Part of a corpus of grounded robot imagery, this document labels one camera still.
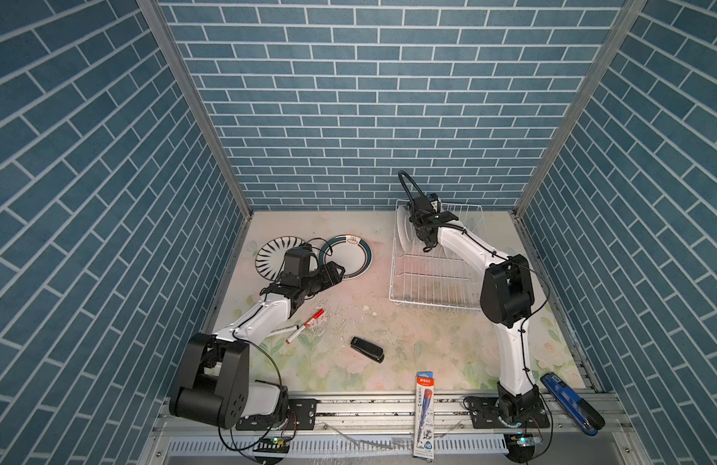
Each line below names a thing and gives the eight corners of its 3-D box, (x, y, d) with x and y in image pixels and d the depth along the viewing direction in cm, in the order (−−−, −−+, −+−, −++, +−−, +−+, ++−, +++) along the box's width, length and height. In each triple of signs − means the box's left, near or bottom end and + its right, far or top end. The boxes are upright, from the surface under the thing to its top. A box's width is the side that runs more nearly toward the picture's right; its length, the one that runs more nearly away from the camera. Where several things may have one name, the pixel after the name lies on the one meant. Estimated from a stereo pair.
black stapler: (350, 347, 87) (349, 341, 84) (357, 337, 89) (356, 331, 86) (379, 367, 84) (380, 362, 80) (386, 356, 86) (387, 351, 82)
